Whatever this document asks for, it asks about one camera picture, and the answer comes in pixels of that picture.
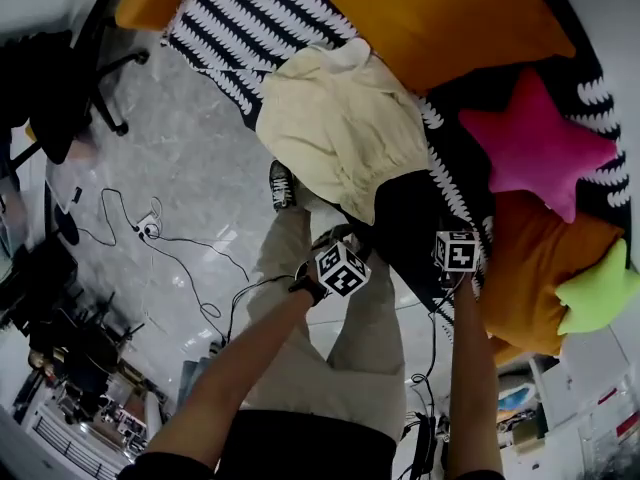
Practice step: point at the person's left forearm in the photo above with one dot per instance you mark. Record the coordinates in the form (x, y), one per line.
(235, 368)

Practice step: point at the white power strip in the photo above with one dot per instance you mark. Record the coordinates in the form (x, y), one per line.
(146, 224)

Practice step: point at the person's right forearm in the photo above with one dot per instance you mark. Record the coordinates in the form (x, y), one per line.
(470, 368)

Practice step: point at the black wristwatch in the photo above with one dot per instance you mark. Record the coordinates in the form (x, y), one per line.
(307, 288)

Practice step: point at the large orange pillow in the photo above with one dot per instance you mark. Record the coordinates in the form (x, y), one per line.
(450, 18)

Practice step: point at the cream shorts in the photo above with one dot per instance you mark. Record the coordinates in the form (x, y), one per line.
(340, 128)

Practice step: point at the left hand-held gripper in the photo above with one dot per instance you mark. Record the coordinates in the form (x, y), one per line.
(342, 270)

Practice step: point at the black office chair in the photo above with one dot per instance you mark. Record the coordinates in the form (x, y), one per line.
(55, 93)

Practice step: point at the black and white striped blanket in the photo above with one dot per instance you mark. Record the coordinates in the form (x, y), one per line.
(240, 13)

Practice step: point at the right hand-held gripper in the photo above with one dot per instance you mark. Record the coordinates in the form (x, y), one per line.
(456, 253)

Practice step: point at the black and white sneaker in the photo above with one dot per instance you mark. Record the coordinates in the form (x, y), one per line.
(281, 185)

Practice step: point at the person's beige trousers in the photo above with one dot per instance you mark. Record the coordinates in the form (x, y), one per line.
(360, 368)

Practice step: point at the person's black shirt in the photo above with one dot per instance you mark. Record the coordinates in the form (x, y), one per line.
(300, 448)

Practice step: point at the black round base stand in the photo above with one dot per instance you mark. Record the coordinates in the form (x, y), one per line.
(67, 223)

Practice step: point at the green star pillow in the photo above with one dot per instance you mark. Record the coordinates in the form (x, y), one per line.
(600, 293)

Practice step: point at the pink star pillow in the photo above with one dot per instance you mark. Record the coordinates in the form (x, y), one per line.
(530, 143)

